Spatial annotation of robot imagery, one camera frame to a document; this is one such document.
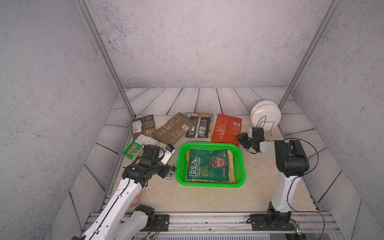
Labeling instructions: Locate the brown Lerna cassava bag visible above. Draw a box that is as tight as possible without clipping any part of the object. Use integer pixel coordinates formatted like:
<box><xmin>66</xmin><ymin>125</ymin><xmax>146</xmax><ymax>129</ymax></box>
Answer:
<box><xmin>153</xmin><ymin>113</ymin><xmax>195</xmax><ymax>145</ymax></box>

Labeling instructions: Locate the metal wire plate stand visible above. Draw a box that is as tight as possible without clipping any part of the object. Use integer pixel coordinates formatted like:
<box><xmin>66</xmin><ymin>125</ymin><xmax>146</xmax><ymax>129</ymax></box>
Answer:
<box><xmin>255</xmin><ymin>116</ymin><xmax>275</xmax><ymax>136</ymax></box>

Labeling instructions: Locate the red patterned bowl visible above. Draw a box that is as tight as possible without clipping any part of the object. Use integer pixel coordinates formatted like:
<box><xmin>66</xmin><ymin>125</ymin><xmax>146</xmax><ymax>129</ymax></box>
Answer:
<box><xmin>129</xmin><ymin>191</ymin><xmax>142</xmax><ymax>208</ymax></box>

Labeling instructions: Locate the right aluminium frame post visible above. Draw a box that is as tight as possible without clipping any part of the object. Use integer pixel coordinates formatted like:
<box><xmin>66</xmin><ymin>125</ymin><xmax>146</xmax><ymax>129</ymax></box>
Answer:
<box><xmin>279</xmin><ymin>0</ymin><xmax>342</xmax><ymax>110</ymax></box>

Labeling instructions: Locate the black and yellow snack bag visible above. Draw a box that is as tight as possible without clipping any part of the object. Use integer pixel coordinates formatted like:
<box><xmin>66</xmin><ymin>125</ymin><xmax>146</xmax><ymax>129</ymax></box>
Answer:
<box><xmin>186</xmin><ymin>113</ymin><xmax>214</xmax><ymax>138</ymax></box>

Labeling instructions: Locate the left aluminium frame post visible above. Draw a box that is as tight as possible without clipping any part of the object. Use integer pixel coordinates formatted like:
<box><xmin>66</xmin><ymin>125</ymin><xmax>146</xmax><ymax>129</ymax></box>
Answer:
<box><xmin>75</xmin><ymin>0</ymin><xmax>136</xmax><ymax>118</ymax></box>

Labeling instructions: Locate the white plate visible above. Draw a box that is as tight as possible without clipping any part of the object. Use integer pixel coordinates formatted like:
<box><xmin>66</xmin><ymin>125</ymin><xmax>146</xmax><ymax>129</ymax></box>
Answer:
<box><xmin>251</xmin><ymin>101</ymin><xmax>282</xmax><ymax>129</ymax></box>

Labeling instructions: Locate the green plastic mesh basket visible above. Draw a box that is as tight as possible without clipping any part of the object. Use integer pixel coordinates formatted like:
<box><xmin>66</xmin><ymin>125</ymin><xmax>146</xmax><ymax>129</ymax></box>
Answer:
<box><xmin>175</xmin><ymin>142</ymin><xmax>246</xmax><ymax>188</ymax></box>

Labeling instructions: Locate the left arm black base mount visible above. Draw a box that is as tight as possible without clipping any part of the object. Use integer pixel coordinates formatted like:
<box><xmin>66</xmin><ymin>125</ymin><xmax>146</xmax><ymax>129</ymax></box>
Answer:
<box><xmin>141</xmin><ymin>214</ymin><xmax>170</xmax><ymax>232</ymax></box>

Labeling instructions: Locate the red Lerna chips bag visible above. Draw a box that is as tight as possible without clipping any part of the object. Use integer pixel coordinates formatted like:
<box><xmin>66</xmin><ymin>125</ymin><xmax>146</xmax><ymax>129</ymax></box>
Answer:
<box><xmin>211</xmin><ymin>114</ymin><xmax>242</xmax><ymax>147</ymax></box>

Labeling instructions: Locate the dark brown snack bag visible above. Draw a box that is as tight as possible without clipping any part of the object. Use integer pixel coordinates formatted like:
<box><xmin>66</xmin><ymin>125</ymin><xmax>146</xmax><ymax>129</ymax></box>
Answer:
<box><xmin>132</xmin><ymin>115</ymin><xmax>156</xmax><ymax>138</ymax></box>

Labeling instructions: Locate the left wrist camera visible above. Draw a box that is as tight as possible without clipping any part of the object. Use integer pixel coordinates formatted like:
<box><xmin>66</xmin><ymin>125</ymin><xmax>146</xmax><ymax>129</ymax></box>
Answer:
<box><xmin>161</xmin><ymin>144</ymin><xmax>176</xmax><ymax>166</ymax></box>

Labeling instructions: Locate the dark green Real chips bag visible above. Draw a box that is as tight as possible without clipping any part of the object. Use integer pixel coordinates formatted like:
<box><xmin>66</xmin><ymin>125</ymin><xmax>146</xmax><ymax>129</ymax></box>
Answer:
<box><xmin>186</xmin><ymin>148</ymin><xmax>231</xmax><ymax>182</ymax></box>

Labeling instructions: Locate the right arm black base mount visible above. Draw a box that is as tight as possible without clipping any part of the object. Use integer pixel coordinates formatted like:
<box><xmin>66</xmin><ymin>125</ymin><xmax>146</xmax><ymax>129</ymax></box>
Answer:
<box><xmin>246</xmin><ymin>202</ymin><xmax>296</xmax><ymax>231</ymax></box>

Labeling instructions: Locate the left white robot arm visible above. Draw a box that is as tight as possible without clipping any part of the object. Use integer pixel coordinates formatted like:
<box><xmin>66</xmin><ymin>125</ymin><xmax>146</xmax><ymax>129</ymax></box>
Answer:
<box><xmin>72</xmin><ymin>145</ymin><xmax>177</xmax><ymax>240</ymax></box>

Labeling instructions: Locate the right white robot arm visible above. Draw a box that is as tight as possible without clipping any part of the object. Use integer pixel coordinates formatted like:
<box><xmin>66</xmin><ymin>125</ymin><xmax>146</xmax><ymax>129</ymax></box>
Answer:
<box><xmin>236</xmin><ymin>127</ymin><xmax>310</xmax><ymax>221</ymax></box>

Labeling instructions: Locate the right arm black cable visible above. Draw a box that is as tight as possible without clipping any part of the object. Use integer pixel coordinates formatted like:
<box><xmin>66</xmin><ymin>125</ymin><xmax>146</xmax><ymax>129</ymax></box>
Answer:
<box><xmin>263</xmin><ymin>137</ymin><xmax>326</xmax><ymax>240</ymax></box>

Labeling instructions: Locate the aluminium frame post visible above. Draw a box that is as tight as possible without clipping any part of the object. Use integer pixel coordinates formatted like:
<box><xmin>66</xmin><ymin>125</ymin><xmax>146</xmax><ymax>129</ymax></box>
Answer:
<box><xmin>75</xmin><ymin>0</ymin><xmax>136</xmax><ymax>118</ymax></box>
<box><xmin>279</xmin><ymin>0</ymin><xmax>342</xmax><ymax>110</ymax></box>

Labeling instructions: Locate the green Chuba cassava chips bag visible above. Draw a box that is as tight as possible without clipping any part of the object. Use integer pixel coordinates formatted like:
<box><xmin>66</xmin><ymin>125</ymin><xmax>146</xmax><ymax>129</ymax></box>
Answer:
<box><xmin>123</xmin><ymin>134</ymin><xmax>167</xmax><ymax>160</ymax></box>

